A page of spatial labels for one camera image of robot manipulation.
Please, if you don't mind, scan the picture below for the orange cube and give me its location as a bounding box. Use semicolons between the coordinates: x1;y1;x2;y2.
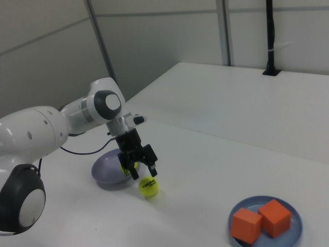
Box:
229;208;264;244
257;198;292;238

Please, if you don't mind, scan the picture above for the yellow tennis ball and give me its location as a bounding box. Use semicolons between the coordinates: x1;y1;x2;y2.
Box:
119;161;140;177
138;176;159;198

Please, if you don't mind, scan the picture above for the purple plate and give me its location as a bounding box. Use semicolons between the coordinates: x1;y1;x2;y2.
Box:
91;147;141;186

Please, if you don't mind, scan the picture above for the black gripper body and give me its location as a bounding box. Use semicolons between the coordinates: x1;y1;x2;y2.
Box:
115;129;145;156

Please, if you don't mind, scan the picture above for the black clamped mount pole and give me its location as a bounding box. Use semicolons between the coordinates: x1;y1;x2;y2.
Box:
262;0;281;77

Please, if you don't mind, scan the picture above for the blue plate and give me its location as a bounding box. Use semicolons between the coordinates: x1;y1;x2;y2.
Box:
228;196;304;247

